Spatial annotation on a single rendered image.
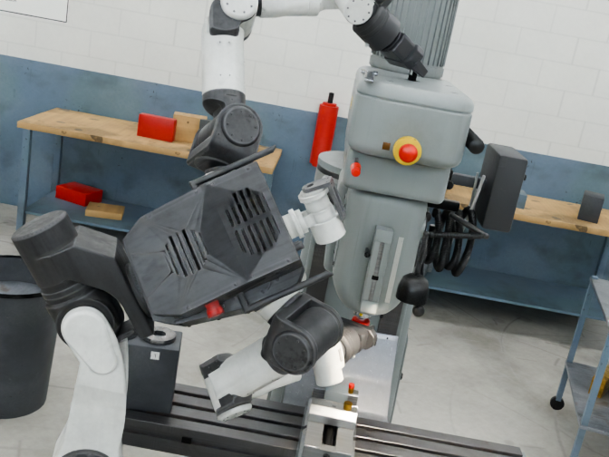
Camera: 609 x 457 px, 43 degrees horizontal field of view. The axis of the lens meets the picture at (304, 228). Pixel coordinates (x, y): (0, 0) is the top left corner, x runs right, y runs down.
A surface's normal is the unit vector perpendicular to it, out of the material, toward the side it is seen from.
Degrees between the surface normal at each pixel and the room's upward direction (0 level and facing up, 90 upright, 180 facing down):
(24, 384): 94
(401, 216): 90
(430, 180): 90
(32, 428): 0
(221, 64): 62
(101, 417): 90
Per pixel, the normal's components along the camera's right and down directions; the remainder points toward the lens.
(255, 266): -0.04, -0.18
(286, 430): 0.18, -0.94
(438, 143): -0.06, 0.27
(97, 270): 0.18, 0.30
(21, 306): 0.46, 0.39
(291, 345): -0.42, 0.24
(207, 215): -0.27, -0.05
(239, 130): 0.46, -0.18
